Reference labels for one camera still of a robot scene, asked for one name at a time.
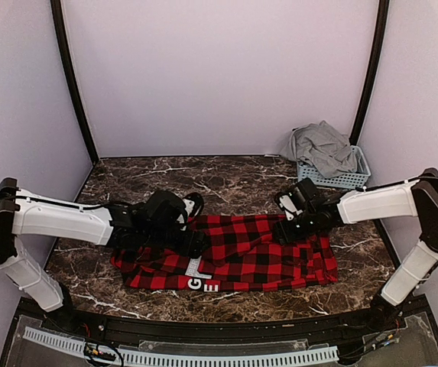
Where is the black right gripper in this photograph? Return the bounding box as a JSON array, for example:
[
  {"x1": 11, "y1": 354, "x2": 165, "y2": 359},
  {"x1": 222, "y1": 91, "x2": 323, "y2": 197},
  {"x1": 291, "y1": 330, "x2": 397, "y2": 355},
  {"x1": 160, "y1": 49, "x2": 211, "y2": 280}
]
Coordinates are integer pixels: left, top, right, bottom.
[{"x1": 273, "y1": 209, "x2": 318, "y2": 245}]

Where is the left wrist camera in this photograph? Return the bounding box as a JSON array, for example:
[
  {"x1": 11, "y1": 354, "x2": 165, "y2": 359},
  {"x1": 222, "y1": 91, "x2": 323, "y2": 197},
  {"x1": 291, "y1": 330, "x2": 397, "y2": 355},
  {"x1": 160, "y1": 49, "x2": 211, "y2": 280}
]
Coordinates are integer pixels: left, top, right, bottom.
[{"x1": 183, "y1": 192, "x2": 204, "y2": 223}]

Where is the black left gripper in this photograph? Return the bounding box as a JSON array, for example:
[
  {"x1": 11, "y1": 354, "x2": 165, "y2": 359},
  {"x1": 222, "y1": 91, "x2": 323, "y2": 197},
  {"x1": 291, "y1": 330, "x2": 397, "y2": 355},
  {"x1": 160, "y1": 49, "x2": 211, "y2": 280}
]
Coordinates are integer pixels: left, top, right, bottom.
[{"x1": 144, "y1": 224, "x2": 210, "y2": 258}]

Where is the white slotted cable duct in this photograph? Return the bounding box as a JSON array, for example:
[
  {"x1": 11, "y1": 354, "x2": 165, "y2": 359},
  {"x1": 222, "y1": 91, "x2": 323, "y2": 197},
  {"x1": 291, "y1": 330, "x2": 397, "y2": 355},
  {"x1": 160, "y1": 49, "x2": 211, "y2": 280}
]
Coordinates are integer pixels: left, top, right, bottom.
[{"x1": 23, "y1": 326, "x2": 339, "y2": 366}]

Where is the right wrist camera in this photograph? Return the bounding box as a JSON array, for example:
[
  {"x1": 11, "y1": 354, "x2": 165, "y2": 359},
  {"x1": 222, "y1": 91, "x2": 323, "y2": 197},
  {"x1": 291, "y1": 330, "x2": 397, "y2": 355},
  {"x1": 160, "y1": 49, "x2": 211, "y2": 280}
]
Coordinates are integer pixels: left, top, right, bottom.
[{"x1": 277, "y1": 195, "x2": 303, "y2": 221}]

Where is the red black plaid shirt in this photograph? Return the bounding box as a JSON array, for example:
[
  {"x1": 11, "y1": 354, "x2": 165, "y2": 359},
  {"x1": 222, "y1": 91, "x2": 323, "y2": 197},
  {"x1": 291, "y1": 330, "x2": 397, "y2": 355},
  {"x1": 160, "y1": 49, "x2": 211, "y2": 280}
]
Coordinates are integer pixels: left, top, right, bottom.
[{"x1": 111, "y1": 214, "x2": 339, "y2": 292}]

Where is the black frame post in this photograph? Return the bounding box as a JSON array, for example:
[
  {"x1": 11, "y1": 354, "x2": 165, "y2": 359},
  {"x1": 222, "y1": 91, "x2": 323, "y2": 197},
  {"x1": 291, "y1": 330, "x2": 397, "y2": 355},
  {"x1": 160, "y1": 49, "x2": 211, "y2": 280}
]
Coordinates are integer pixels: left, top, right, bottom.
[
  {"x1": 349, "y1": 0, "x2": 390, "y2": 145},
  {"x1": 50, "y1": 0, "x2": 99, "y2": 165}
]

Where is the grey long sleeve shirt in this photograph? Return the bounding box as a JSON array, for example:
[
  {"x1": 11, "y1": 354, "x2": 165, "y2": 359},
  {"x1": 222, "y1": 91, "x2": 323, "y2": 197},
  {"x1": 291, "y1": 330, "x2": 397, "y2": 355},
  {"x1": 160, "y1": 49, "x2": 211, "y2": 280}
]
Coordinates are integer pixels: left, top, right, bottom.
[{"x1": 279, "y1": 121, "x2": 358, "y2": 179}]

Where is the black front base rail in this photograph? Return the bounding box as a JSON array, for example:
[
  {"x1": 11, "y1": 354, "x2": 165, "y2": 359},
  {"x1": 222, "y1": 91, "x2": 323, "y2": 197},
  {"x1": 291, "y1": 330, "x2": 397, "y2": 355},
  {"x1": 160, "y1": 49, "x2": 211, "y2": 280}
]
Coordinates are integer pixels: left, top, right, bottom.
[{"x1": 20, "y1": 297, "x2": 427, "y2": 360}]

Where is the black right frame post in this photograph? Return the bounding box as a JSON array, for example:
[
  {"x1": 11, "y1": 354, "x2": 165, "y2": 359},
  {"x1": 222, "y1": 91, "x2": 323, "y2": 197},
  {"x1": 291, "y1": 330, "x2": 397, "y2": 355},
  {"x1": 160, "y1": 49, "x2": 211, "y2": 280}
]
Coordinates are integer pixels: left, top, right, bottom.
[{"x1": 349, "y1": 0, "x2": 390, "y2": 145}]

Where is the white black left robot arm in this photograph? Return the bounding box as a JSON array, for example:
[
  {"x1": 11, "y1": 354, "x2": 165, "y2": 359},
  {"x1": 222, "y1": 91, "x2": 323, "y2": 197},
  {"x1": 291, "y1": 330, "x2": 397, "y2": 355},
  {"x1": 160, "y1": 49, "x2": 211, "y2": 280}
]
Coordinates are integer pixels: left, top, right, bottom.
[{"x1": 0, "y1": 177, "x2": 211, "y2": 333}]

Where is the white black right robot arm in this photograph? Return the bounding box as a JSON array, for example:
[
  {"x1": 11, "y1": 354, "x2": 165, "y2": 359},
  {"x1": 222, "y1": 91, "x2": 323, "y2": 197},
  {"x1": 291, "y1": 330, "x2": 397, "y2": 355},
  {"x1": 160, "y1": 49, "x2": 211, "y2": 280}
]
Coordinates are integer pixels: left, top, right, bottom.
[{"x1": 273, "y1": 168, "x2": 438, "y2": 332}]

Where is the black left frame post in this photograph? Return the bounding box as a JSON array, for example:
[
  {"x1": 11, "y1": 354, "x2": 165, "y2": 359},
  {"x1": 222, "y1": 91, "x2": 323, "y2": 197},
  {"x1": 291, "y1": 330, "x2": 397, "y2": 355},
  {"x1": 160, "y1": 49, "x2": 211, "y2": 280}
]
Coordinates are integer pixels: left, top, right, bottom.
[{"x1": 50, "y1": 0, "x2": 99, "y2": 165}]

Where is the light blue plastic basket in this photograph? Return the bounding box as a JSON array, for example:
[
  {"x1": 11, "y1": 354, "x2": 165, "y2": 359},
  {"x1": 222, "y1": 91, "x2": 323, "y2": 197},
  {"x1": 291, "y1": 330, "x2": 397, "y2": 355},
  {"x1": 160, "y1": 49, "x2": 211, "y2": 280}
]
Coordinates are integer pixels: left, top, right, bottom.
[{"x1": 297, "y1": 145, "x2": 371, "y2": 190}]

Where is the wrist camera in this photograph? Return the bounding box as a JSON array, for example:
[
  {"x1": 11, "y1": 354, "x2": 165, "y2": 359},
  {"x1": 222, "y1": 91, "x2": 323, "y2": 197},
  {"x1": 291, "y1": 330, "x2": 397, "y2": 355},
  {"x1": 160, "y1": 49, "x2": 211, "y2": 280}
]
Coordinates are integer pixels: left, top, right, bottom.
[
  {"x1": 183, "y1": 192, "x2": 204, "y2": 223},
  {"x1": 277, "y1": 195, "x2": 303, "y2": 221}
]

